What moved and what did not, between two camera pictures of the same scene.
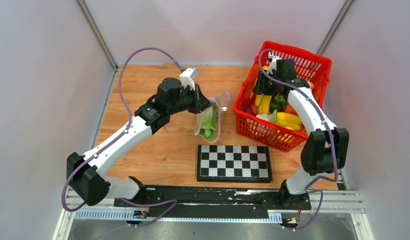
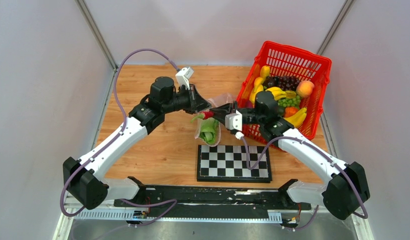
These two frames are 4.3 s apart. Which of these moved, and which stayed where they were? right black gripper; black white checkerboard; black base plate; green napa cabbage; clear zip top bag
Moved: right black gripper
Stayed: green napa cabbage; black white checkerboard; black base plate; clear zip top bag
